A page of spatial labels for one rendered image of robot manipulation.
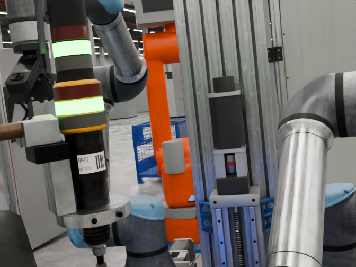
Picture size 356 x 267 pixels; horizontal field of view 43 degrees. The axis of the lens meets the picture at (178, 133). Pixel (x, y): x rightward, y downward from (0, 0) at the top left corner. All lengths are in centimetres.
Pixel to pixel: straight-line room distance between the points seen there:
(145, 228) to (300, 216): 62
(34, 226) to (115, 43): 401
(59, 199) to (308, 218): 38
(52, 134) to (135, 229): 84
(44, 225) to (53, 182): 475
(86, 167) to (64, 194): 3
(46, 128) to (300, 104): 51
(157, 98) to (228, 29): 325
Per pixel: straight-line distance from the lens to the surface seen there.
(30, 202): 499
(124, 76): 130
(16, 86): 91
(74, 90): 41
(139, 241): 124
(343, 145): 230
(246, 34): 131
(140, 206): 121
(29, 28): 98
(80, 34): 42
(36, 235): 508
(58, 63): 42
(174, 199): 441
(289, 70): 223
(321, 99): 81
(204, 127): 132
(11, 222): 58
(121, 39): 116
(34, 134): 41
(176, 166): 429
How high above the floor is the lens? 157
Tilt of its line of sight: 6 degrees down
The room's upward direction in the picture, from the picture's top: 6 degrees counter-clockwise
